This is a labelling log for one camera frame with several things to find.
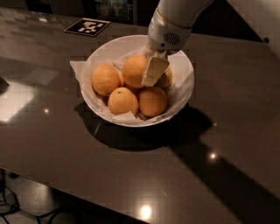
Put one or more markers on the orange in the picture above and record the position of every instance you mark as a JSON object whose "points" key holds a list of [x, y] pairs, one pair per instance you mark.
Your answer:
{"points": [[105, 79], [133, 70], [122, 101], [165, 81], [152, 101]]}

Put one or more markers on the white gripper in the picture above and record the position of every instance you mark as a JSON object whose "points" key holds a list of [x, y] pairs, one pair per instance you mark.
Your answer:
{"points": [[164, 32]]}

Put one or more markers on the black white marker card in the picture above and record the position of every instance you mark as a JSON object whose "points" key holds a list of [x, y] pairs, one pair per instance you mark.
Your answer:
{"points": [[88, 27]]}

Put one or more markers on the white ceramic bowl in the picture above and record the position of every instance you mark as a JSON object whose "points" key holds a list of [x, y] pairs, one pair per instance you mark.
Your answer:
{"points": [[116, 49]]}

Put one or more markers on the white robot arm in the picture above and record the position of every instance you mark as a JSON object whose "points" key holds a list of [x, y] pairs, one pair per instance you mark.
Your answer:
{"points": [[182, 13]]}

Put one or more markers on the white paper liner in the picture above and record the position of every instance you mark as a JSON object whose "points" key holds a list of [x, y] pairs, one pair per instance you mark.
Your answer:
{"points": [[87, 70]]}

